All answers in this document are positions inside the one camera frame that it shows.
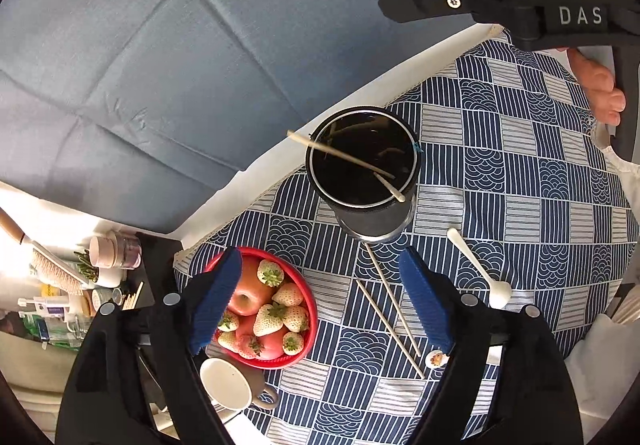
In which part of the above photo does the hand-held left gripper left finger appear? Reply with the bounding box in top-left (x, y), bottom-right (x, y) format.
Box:
top-left (55, 247), bottom-right (246, 445)

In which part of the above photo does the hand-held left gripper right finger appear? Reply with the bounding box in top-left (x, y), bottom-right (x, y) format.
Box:
top-left (399, 246), bottom-right (586, 445)

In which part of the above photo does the light wooden chopstick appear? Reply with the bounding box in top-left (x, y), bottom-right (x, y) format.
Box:
top-left (287, 131), bottom-right (397, 177)
top-left (355, 280), bottom-right (427, 381)
top-left (374, 172), bottom-right (406, 202)
top-left (364, 241), bottom-right (423, 359)

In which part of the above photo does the white plastic spoon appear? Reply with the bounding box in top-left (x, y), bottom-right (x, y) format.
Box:
top-left (446, 227), bottom-right (512, 310)

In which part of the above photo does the black cylindrical utensil holder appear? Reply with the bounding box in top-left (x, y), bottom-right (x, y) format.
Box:
top-left (305, 107), bottom-right (421, 244)

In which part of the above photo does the person's right hand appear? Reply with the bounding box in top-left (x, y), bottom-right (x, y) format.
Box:
top-left (566, 48), bottom-right (627, 126)

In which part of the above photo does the red apple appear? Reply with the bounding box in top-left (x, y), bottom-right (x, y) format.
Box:
top-left (226, 256), bottom-right (277, 317)
top-left (235, 314), bottom-right (291, 361)

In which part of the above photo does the pile of white strawberries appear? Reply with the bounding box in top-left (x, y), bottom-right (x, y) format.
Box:
top-left (216, 259), bottom-right (311, 360)

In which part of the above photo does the beige ceramic cup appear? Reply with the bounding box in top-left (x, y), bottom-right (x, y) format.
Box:
top-left (199, 357), bottom-right (280, 414)

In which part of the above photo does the bundle of wooden sticks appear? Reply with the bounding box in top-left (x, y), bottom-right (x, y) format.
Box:
top-left (121, 281), bottom-right (145, 311)

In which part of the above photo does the red plastic fruit basket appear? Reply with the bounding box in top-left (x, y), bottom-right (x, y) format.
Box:
top-left (202, 247), bottom-right (320, 371)

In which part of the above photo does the pink lidded jar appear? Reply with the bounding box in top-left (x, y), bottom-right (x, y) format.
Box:
top-left (89, 234), bottom-right (126, 272)
top-left (116, 231), bottom-right (144, 271)

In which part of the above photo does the small glass jar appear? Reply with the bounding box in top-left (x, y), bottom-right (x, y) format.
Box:
top-left (92, 287), bottom-right (124, 309)

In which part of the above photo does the blue white patterned tablecloth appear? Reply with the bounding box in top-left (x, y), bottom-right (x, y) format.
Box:
top-left (172, 32), bottom-right (640, 445)

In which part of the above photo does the white box with blue label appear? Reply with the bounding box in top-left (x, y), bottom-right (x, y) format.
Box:
top-left (17, 294), bottom-right (87, 327)

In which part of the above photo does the white garment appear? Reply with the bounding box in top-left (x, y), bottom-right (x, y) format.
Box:
top-left (567, 310), bottom-right (640, 432)

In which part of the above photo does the grey-blue backdrop cloth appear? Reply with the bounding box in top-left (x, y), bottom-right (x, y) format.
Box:
top-left (0, 0), bottom-right (540, 240)

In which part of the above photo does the wooden-handled brush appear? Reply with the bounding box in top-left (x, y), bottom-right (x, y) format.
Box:
top-left (0, 207), bottom-right (92, 297)

